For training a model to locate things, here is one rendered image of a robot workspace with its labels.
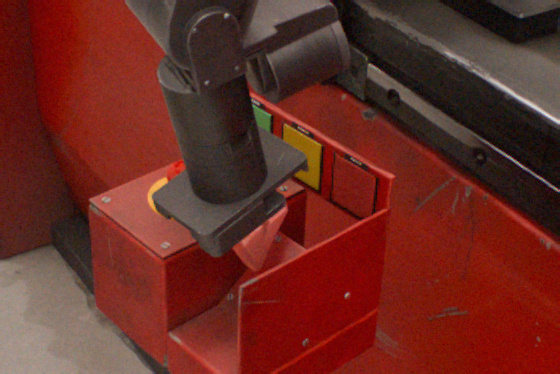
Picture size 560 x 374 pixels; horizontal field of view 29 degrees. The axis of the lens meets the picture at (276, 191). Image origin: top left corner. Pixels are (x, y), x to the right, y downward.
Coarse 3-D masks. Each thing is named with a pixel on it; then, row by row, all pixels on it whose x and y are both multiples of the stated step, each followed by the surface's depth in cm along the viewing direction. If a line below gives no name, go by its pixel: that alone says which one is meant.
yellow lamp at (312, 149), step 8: (288, 128) 94; (288, 136) 94; (296, 136) 93; (304, 136) 93; (296, 144) 94; (304, 144) 93; (312, 144) 92; (320, 144) 91; (304, 152) 93; (312, 152) 92; (320, 152) 92; (312, 160) 93; (320, 160) 92; (312, 168) 93; (296, 176) 95; (304, 176) 94; (312, 176) 94; (312, 184) 94
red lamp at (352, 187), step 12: (336, 156) 90; (336, 168) 91; (348, 168) 90; (336, 180) 91; (348, 180) 90; (360, 180) 89; (372, 180) 88; (336, 192) 92; (348, 192) 91; (360, 192) 90; (372, 192) 88; (348, 204) 91; (360, 204) 90; (372, 204) 89; (360, 216) 91
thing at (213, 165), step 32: (256, 128) 77; (192, 160) 76; (224, 160) 75; (256, 160) 77; (288, 160) 81; (160, 192) 80; (192, 192) 80; (224, 192) 78; (256, 192) 79; (192, 224) 78; (224, 224) 77
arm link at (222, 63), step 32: (288, 0) 74; (320, 0) 73; (192, 32) 66; (224, 32) 67; (256, 32) 72; (288, 32) 73; (320, 32) 74; (192, 64) 67; (224, 64) 69; (288, 64) 74; (320, 64) 75; (288, 96) 76
